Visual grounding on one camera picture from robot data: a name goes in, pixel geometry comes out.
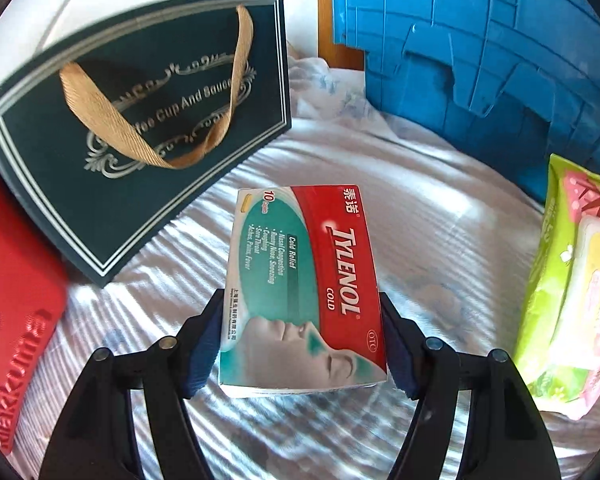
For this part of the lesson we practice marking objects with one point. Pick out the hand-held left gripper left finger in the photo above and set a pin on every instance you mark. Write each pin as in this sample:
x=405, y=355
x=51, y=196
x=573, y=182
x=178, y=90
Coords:
x=202, y=355

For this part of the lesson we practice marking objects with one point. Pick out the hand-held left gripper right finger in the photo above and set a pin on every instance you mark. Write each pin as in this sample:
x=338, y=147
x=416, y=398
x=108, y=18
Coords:
x=402, y=355

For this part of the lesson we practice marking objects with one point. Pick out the green pink wet wipes pack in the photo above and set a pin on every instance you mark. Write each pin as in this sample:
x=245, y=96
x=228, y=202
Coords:
x=554, y=285

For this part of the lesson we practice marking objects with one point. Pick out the red teal medicine box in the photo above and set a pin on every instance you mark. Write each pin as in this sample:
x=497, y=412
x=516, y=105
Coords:
x=300, y=285

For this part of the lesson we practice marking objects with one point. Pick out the blue plastic storage crate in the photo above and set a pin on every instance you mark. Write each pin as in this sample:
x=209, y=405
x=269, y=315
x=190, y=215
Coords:
x=454, y=35

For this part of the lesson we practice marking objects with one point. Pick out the striped white tablecloth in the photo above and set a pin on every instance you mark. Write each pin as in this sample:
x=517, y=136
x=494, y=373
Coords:
x=429, y=210

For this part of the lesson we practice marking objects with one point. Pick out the red bear-face carry case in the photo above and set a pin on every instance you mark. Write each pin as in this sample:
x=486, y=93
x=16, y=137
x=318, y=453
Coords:
x=15, y=310

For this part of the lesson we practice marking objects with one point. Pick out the black gift box gold ribbon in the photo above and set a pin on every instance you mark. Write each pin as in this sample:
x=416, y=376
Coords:
x=40, y=160

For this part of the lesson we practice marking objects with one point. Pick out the wooden wall frame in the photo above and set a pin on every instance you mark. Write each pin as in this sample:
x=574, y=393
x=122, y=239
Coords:
x=340, y=57

